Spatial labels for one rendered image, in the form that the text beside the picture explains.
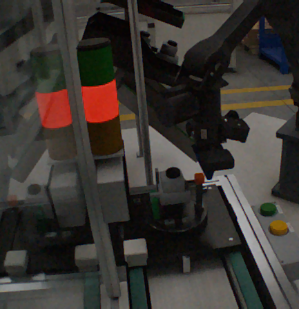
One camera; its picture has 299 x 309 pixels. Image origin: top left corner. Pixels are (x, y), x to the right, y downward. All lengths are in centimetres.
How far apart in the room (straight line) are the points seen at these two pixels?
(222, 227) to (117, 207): 36
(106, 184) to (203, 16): 448
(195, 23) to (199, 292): 434
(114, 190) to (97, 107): 11
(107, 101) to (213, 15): 448
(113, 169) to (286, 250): 43
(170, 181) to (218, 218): 15
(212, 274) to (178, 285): 8
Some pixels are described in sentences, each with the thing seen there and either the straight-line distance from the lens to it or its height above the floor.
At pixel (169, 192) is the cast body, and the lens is 83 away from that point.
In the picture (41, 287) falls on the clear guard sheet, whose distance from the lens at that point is 24.
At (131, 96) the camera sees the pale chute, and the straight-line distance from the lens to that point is 99.
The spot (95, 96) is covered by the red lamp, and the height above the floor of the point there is 135.
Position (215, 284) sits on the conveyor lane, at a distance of 82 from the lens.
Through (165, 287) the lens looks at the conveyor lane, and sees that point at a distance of 81.
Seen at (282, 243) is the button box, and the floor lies 96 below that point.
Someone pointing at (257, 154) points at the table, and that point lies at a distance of 137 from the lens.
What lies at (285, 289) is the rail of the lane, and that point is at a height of 96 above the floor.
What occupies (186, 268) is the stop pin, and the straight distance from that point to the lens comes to 82.
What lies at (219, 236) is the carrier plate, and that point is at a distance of 84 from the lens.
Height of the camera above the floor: 152
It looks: 28 degrees down
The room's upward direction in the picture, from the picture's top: 6 degrees counter-clockwise
